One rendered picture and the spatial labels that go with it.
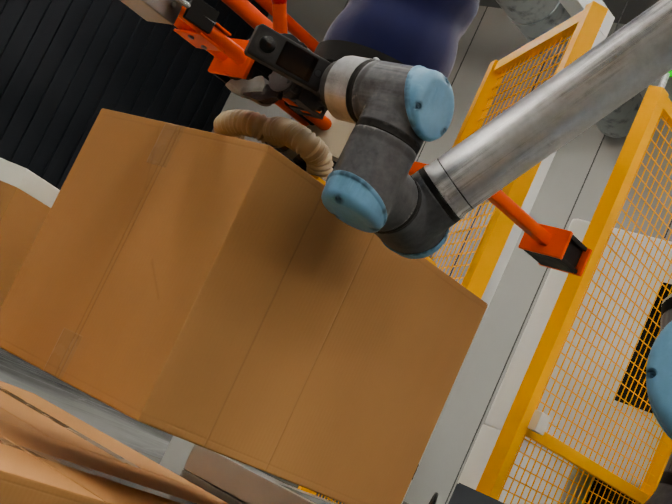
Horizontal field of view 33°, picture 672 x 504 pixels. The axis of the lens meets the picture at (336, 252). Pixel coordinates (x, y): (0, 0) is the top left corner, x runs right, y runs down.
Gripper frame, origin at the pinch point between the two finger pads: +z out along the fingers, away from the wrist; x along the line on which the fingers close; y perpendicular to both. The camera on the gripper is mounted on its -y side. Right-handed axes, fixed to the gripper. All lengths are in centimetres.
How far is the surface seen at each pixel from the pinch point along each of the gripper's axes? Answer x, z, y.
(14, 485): -65, -19, -18
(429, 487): -58, 536, 926
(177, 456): -69, 105, 131
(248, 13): 302, 776, 624
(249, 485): -59, 18, 63
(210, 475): -61, 28, 63
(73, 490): -63, -19, -9
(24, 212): -27, 126, 63
